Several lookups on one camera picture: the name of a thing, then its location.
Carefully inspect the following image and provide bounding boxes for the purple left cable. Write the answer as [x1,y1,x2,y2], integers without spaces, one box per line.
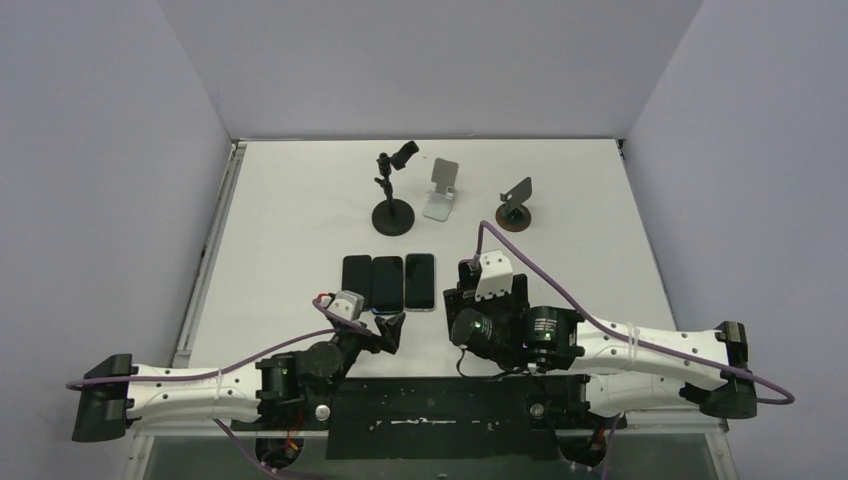
[64,294,372,480]

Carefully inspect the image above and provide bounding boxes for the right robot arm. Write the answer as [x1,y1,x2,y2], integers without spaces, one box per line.
[443,253,758,427]

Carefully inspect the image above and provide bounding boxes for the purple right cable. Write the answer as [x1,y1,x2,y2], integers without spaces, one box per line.
[466,220,796,407]

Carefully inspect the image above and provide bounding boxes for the black phone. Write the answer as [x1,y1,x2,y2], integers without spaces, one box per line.
[341,255,373,311]

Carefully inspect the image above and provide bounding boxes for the brown round base phone stand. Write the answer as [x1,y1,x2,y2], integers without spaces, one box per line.
[495,177,533,232]

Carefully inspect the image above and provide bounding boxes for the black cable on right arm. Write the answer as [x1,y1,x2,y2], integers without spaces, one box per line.
[455,347,531,382]

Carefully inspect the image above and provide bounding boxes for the purple cable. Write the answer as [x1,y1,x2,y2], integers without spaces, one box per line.
[64,294,372,480]
[466,220,796,407]

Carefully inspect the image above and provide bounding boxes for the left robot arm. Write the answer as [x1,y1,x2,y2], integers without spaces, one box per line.
[67,313,406,443]

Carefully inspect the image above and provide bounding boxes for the aluminium frame rail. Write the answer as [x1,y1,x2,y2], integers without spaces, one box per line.
[122,140,248,479]

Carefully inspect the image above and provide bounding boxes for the black mounting base plate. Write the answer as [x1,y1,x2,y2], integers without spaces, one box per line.
[251,375,627,462]

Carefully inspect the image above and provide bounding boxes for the clear-case phone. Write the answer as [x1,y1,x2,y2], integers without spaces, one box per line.
[404,253,436,311]

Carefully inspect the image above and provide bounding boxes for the black pole phone stand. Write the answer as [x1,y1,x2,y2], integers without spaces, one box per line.
[371,141,419,237]

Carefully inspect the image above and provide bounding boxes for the black smartphone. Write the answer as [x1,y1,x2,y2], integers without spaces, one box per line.
[370,256,404,315]

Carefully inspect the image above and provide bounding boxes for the white folding phone stand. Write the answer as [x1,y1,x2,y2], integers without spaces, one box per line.
[422,158,459,222]

